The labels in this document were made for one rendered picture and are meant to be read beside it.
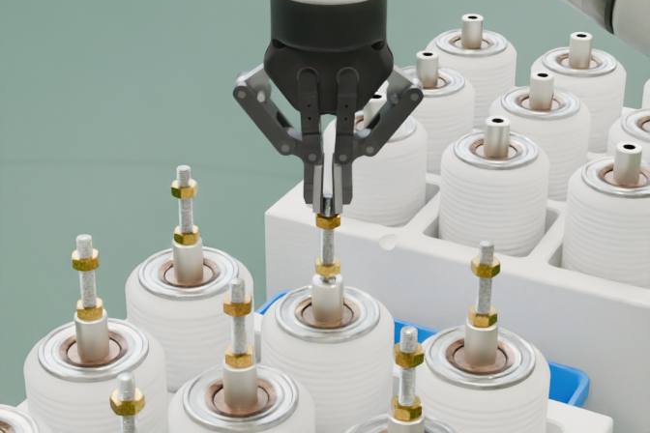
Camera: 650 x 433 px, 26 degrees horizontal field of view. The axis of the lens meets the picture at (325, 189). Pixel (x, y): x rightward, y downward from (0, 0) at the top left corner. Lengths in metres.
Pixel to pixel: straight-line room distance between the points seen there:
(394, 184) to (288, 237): 0.11
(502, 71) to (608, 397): 0.40
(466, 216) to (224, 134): 0.70
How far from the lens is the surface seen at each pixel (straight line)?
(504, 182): 1.22
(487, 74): 1.46
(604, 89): 1.43
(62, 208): 1.72
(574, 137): 1.34
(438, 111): 1.36
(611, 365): 1.23
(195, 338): 1.04
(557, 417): 1.04
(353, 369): 0.98
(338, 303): 1.00
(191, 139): 1.88
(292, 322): 1.00
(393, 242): 1.26
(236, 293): 0.88
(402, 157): 1.27
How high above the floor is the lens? 0.79
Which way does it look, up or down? 27 degrees down
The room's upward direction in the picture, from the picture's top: straight up
